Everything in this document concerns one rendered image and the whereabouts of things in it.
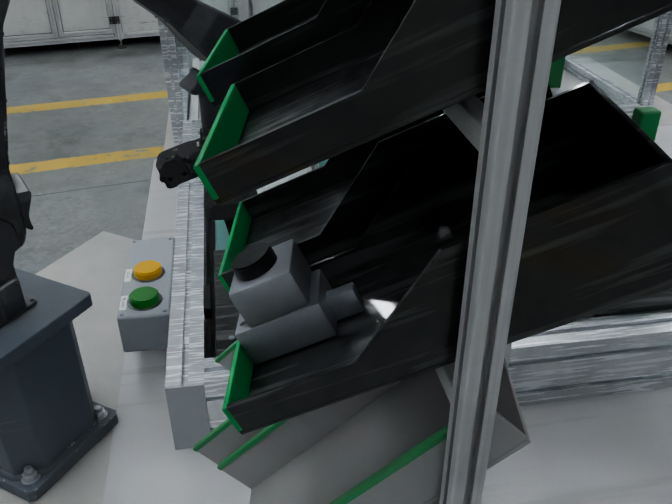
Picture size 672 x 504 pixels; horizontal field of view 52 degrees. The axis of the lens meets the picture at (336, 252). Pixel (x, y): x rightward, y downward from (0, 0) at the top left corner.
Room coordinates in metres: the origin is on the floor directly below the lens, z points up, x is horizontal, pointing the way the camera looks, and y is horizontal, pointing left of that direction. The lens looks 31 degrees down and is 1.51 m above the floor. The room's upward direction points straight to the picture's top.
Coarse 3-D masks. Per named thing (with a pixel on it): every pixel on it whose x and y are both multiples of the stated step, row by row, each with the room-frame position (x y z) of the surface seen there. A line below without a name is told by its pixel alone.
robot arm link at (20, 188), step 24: (0, 0) 0.63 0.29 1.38; (0, 24) 0.64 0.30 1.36; (0, 48) 0.64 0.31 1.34; (0, 72) 0.64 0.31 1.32; (0, 96) 0.63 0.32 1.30; (0, 120) 0.63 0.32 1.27; (0, 144) 0.63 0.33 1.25; (0, 168) 0.62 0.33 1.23; (0, 192) 0.61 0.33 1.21; (24, 192) 0.63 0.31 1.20; (0, 216) 0.60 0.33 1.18; (24, 216) 0.62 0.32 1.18; (24, 240) 0.61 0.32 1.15
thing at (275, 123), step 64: (384, 0) 0.43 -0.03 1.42; (448, 0) 0.31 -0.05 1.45; (576, 0) 0.31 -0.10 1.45; (640, 0) 0.31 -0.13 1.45; (320, 64) 0.43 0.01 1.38; (384, 64) 0.31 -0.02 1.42; (448, 64) 0.31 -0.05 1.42; (256, 128) 0.39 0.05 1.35; (320, 128) 0.31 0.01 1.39; (384, 128) 0.31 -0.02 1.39
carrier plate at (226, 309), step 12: (216, 252) 0.89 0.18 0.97; (216, 264) 0.85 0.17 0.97; (216, 276) 0.82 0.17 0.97; (216, 288) 0.79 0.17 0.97; (216, 300) 0.76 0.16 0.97; (228, 300) 0.76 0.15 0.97; (216, 312) 0.74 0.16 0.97; (228, 312) 0.74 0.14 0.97; (216, 324) 0.71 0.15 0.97; (228, 324) 0.71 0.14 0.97; (216, 336) 0.68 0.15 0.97; (228, 336) 0.68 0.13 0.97; (216, 348) 0.66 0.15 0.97
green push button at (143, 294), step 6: (138, 288) 0.79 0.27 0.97; (144, 288) 0.79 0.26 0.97; (150, 288) 0.79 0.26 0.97; (132, 294) 0.77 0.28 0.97; (138, 294) 0.77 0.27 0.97; (144, 294) 0.77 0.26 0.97; (150, 294) 0.77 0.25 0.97; (156, 294) 0.77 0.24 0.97; (132, 300) 0.76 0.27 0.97; (138, 300) 0.76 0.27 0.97; (144, 300) 0.76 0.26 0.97; (150, 300) 0.76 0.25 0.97; (156, 300) 0.77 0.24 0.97; (138, 306) 0.76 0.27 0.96; (144, 306) 0.76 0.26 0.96; (150, 306) 0.76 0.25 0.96
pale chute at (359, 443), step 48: (432, 384) 0.40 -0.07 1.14; (288, 432) 0.43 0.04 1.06; (336, 432) 0.43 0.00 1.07; (384, 432) 0.39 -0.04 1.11; (432, 432) 0.36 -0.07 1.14; (240, 480) 0.43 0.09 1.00; (288, 480) 0.41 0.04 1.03; (336, 480) 0.37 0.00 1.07; (384, 480) 0.30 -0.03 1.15; (432, 480) 0.30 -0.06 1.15
